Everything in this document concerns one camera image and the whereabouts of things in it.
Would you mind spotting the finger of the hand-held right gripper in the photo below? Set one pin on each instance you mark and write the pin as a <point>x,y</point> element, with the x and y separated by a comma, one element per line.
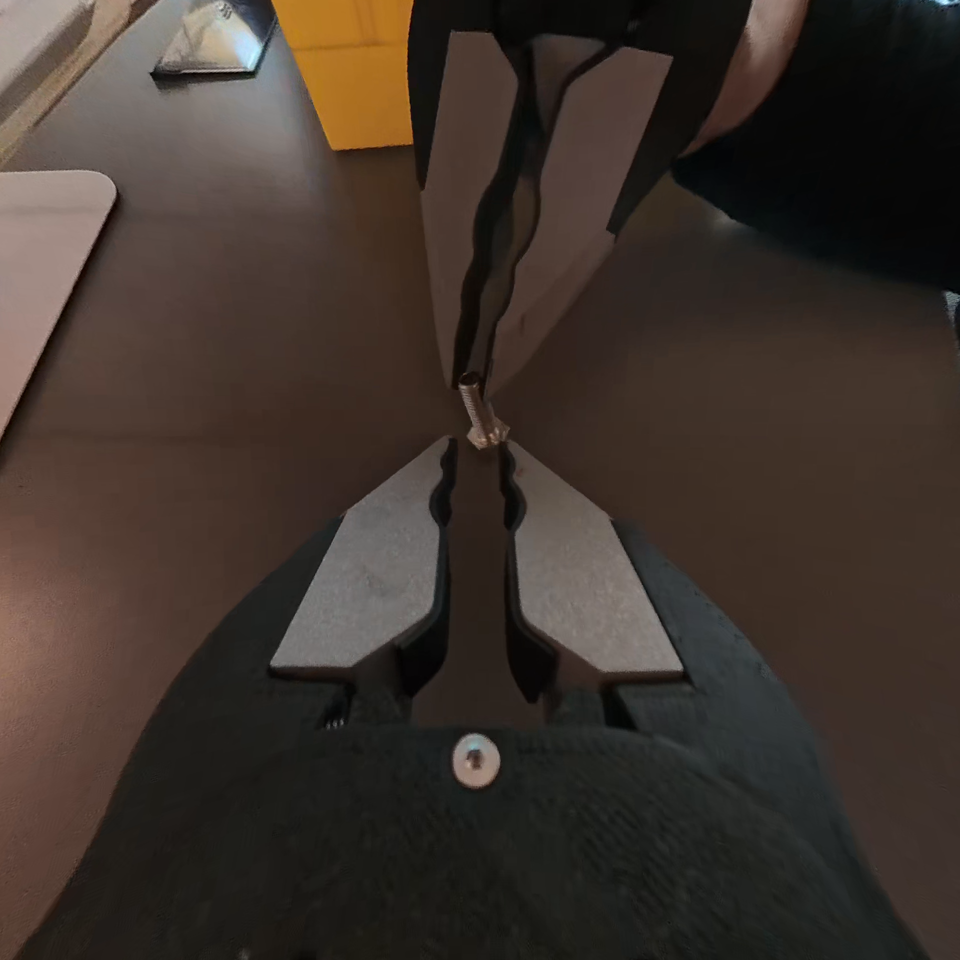
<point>465,150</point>
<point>592,150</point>

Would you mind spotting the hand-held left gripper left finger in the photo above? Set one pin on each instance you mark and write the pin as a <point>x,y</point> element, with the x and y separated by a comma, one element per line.
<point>367,592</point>

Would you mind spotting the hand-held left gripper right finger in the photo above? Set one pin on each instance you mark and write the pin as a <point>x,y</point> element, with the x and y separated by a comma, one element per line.
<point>592,592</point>

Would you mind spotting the yellow storage bin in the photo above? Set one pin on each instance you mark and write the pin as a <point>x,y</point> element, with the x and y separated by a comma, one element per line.
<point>352,75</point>

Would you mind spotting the person's right forearm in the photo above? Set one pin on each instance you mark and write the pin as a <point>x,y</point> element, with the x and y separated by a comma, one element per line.
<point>847,150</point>

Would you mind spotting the shiny printed packet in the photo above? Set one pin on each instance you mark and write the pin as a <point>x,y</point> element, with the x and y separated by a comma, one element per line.
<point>217,41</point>

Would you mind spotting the steel hex bolt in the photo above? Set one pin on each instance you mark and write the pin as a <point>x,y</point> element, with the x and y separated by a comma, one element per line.
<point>480,409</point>

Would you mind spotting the person's right hand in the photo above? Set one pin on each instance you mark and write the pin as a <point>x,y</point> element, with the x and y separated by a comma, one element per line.
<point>757,67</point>

